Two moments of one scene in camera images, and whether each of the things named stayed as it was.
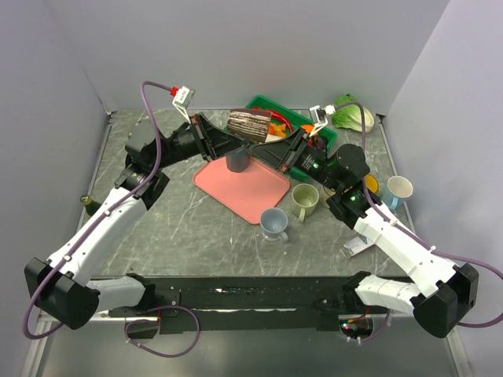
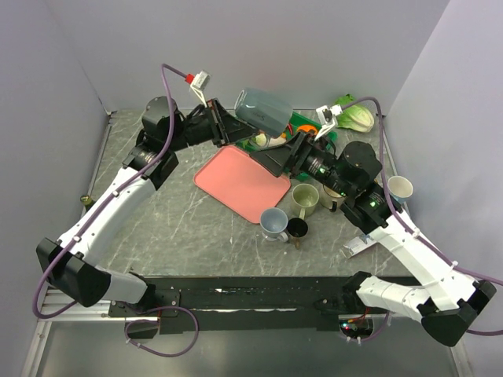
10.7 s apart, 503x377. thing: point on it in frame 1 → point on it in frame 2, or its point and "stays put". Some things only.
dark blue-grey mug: x=237 y=159 → x=264 y=110
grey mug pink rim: x=273 y=223 stays put
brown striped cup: x=250 y=124 → x=297 y=228
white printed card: x=357 y=244 stays put
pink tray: x=248 y=194 stays put
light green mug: x=304 y=199 stays put
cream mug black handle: x=326 y=194 stays put
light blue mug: x=398 y=188 stays put
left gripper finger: x=214 y=141 → x=228 y=127
